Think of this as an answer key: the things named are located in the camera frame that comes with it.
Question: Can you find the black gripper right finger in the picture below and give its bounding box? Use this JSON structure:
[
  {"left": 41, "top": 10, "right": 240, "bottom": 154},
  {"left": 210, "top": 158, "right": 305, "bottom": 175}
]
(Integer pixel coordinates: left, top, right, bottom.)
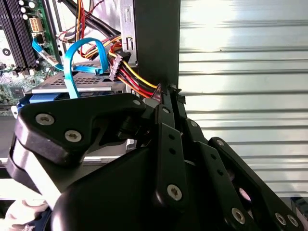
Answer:
[{"left": 168, "top": 84, "right": 305, "bottom": 231}]

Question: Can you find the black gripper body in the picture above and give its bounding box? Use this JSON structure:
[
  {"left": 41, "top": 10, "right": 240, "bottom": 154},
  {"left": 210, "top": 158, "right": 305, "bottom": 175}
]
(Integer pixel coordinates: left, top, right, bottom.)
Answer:
[{"left": 50, "top": 146, "right": 233, "bottom": 231}]

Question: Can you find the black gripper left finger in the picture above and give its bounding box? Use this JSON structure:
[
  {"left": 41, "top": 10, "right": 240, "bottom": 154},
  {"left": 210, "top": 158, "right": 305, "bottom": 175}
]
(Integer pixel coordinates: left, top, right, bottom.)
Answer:
[{"left": 6, "top": 83, "right": 185, "bottom": 210}]

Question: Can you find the hard disk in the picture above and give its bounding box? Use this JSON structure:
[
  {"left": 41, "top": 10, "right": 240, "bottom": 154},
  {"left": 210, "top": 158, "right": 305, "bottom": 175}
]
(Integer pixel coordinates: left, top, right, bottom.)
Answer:
[{"left": 15, "top": 69, "right": 132, "bottom": 108}]

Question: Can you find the long blue SATA wire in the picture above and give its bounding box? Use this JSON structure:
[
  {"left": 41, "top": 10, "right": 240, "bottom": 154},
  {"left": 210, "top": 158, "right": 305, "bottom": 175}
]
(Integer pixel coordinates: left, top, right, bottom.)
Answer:
[{"left": 63, "top": 38, "right": 108, "bottom": 99}]

